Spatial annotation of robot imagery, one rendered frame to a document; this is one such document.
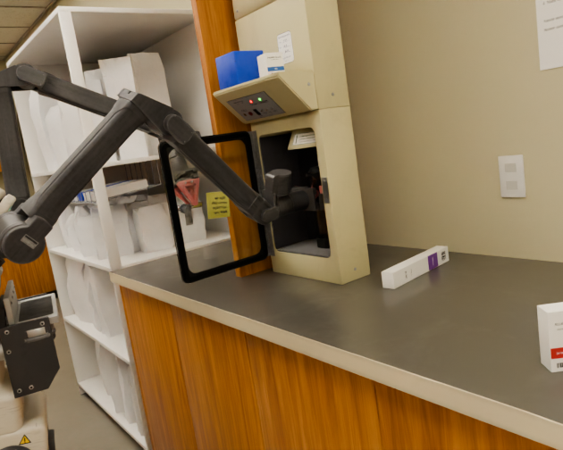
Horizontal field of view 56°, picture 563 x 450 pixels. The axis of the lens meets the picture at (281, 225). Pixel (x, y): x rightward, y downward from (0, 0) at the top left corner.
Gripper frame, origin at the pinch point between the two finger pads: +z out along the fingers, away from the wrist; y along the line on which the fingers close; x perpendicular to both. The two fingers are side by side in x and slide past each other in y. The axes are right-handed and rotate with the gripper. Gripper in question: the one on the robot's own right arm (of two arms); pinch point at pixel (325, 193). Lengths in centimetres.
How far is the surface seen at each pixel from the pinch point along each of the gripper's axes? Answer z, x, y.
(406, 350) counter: -35, 23, -55
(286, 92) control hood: -17.8, -29.3, -11.3
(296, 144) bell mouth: -8.7, -15.8, -0.6
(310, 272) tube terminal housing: -11.2, 21.2, -0.9
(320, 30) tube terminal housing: -5.8, -43.3, -13.8
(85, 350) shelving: -28, 91, 210
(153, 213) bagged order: -7, 8, 114
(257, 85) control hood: -20.9, -32.5, -4.0
